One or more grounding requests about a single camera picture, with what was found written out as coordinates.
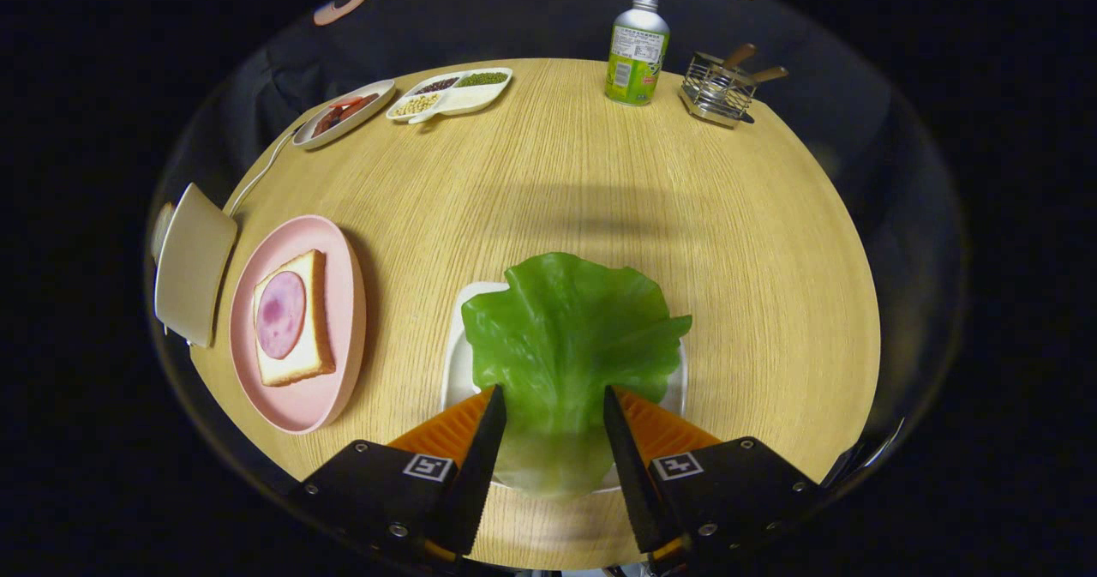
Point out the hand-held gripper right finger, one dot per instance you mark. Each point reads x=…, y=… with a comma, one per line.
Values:
x=630, y=483

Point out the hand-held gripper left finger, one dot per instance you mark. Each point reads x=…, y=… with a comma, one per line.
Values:
x=480, y=474

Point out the green lettuce leaf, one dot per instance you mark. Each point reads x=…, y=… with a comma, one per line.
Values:
x=557, y=328

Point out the white rounded square plate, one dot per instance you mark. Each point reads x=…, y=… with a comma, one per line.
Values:
x=458, y=371

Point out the pink round plate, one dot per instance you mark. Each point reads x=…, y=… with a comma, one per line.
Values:
x=296, y=405

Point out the bread slice under ham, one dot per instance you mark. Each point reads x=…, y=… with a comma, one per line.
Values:
x=313, y=363

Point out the pink ham slice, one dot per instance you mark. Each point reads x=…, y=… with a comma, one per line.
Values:
x=280, y=315

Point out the white toaster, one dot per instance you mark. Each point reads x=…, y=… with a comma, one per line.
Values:
x=193, y=260

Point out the white divided dish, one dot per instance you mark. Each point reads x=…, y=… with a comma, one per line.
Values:
x=467, y=101

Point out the pile of soybeans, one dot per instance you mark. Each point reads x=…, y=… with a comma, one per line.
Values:
x=417, y=105

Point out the white round plate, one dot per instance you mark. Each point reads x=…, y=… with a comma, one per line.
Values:
x=364, y=112

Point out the brown meat piece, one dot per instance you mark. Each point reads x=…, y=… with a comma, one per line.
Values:
x=326, y=121
x=362, y=108

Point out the pile of red beans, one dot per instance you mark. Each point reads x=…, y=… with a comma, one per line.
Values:
x=437, y=86

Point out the red sausage slice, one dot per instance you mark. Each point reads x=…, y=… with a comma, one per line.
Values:
x=347, y=102

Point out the pile of green beans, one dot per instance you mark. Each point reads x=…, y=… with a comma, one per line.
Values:
x=482, y=79

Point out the green drink bottle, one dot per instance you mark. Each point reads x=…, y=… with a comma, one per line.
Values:
x=636, y=71

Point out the black backdrop cloth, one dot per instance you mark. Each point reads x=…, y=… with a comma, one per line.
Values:
x=531, y=20

